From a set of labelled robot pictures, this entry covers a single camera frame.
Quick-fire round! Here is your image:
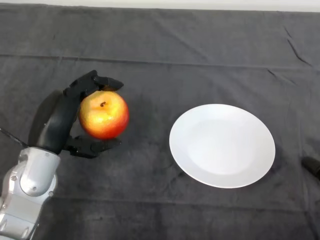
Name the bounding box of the dark grey cloth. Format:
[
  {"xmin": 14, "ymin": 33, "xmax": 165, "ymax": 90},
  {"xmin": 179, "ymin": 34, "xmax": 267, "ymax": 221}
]
[{"xmin": 0, "ymin": 3, "xmax": 320, "ymax": 240}]

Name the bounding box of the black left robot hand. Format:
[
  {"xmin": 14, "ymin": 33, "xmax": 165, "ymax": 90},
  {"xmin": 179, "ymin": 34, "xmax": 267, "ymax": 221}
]
[{"xmin": 27, "ymin": 69, "xmax": 125, "ymax": 159}]

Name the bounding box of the white round plate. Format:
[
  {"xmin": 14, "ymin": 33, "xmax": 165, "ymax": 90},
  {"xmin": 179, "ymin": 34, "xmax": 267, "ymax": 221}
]
[{"xmin": 169, "ymin": 103, "xmax": 276, "ymax": 189}]

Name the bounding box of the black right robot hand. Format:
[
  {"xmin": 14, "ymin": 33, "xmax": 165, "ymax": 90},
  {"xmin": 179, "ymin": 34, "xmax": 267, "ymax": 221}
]
[{"xmin": 301, "ymin": 156, "xmax": 320, "ymax": 180}]

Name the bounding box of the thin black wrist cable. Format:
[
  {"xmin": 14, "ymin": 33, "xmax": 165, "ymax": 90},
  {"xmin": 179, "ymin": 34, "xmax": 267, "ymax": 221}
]
[{"xmin": 0, "ymin": 128, "xmax": 29, "ymax": 148}]

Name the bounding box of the red yellow apple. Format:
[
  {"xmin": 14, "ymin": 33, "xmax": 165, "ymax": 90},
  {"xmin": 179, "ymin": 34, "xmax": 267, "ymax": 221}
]
[{"xmin": 78, "ymin": 90, "xmax": 130, "ymax": 140}]

